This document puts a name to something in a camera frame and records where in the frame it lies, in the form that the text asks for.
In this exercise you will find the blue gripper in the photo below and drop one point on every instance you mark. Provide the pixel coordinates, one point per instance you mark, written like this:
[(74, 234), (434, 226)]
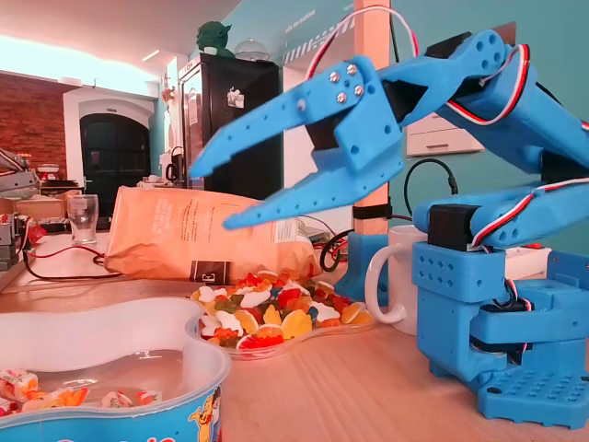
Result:
[(368, 138)]

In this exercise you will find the blue 3D-printed robot arm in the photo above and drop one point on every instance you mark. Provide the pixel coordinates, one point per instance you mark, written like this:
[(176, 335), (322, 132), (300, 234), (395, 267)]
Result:
[(506, 119)]

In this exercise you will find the black refrigerator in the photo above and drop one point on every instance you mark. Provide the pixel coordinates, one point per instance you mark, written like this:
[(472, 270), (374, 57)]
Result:
[(239, 138)]

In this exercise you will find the white fridge magnet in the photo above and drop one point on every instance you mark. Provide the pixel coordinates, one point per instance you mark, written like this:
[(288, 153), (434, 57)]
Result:
[(235, 97)]

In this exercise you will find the clear glass dome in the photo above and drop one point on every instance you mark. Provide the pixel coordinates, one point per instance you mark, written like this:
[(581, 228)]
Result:
[(250, 50)]

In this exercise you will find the black coffee jug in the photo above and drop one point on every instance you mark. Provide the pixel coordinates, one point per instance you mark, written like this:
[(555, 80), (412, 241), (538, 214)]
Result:
[(174, 168)]

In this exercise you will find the green figure head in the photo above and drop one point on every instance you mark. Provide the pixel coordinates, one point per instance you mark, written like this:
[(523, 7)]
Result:
[(214, 39)]

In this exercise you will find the orange chips bag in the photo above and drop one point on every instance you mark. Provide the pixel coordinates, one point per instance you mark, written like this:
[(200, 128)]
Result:
[(161, 230)]

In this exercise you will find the colourful gummy candy heap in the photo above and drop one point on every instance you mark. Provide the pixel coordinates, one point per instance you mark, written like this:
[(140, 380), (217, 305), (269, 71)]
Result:
[(276, 308)]

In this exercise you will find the white ceramic mug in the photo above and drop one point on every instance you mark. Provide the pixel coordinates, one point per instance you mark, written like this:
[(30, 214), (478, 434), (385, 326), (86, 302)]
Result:
[(400, 276)]

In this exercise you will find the ceiling light tube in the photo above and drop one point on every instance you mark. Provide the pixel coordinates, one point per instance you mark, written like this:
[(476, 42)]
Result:
[(151, 56)]

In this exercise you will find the black arched door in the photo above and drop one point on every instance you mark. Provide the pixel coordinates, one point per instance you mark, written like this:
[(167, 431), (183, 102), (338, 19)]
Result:
[(115, 161)]

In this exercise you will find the clear plastic gummy tray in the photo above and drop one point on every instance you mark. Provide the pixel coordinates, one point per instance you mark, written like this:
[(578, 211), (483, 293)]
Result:
[(299, 340)]

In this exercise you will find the empty beer glass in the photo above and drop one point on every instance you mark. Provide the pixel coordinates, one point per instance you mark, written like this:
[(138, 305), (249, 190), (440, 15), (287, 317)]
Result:
[(84, 221)]

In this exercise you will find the light wooden base board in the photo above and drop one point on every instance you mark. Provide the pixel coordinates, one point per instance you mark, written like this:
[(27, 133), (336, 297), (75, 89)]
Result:
[(345, 391)]

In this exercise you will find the red white bowl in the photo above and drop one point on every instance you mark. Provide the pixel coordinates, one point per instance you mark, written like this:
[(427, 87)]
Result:
[(48, 171)]

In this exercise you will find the white plastic candy tub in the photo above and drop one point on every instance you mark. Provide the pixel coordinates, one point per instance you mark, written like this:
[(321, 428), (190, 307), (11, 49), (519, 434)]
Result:
[(115, 331)]

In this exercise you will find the white power strip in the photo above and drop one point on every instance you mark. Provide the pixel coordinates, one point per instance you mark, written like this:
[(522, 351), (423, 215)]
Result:
[(524, 262)]

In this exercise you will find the cardboard box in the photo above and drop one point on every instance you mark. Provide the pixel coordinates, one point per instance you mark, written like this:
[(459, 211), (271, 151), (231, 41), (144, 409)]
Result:
[(46, 207)]

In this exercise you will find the blue camera post base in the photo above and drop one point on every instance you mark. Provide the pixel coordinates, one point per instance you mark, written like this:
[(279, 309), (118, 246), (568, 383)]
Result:
[(363, 267)]

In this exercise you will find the orange white wall ornament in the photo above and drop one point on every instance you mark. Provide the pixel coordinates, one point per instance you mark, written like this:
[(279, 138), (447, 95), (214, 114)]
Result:
[(168, 92)]

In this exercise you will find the wooden camera post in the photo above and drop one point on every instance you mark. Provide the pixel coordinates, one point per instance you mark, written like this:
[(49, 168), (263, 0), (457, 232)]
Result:
[(373, 27)]

